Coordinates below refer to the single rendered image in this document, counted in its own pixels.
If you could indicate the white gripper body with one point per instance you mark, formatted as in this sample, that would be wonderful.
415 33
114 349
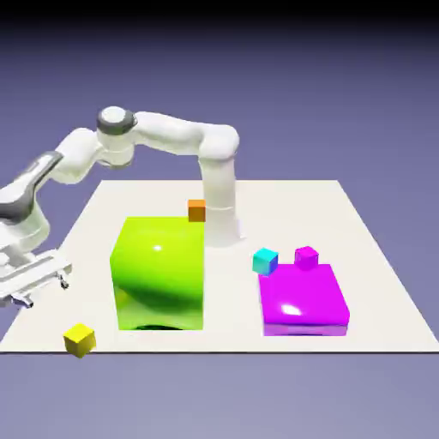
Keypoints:
34 274

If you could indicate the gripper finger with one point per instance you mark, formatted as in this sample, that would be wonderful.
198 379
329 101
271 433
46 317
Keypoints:
23 301
63 283

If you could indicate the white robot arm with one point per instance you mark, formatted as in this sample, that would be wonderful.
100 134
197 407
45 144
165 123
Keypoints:
178 135

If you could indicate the small yellow cube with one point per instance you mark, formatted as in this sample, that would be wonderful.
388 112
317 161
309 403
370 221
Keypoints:
79 340

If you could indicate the small orange cube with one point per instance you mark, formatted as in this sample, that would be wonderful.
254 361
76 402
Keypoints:
196 211

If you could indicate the small cyan cube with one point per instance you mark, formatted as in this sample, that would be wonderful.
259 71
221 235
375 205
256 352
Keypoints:
263 260

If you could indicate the small magenta cube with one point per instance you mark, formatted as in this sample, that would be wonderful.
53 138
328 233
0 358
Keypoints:
306 258

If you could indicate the large green box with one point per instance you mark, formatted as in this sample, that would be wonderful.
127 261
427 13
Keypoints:
161 267

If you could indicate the large magenta box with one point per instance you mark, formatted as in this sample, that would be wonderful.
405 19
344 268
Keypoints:
301 298

